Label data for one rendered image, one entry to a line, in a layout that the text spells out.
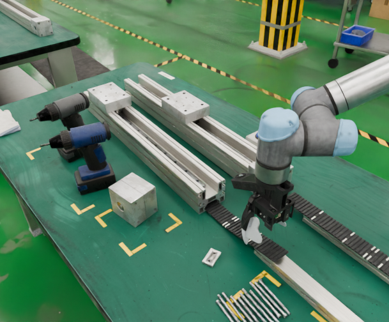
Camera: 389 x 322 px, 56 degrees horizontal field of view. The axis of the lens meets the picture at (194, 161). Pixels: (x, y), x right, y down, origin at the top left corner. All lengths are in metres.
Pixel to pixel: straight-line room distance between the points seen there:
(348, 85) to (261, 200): 0.32
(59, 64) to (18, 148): 1.25
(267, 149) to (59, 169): 0.81
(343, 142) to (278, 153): 0.13
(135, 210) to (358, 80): 0.64
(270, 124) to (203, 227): 0.44
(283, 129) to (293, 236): 0.42
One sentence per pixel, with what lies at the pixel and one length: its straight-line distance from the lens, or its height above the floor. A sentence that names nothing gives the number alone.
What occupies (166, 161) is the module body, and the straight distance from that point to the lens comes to 1.16.
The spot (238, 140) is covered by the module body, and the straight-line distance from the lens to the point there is 1.25.
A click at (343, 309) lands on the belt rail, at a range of 0.93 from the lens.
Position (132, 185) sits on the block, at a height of 0.87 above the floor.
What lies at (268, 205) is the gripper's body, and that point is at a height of 0.97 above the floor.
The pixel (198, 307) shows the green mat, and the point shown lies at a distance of 0.91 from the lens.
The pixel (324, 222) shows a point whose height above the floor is 0.81.
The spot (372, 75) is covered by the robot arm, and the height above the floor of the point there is 1.22.
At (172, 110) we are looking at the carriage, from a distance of 1.38.
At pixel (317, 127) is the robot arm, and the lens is 0.77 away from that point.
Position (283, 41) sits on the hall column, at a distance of 4.35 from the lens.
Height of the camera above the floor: 1.56
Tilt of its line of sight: 37 degrees down
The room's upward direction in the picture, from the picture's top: 1 degrees counter-clockwise
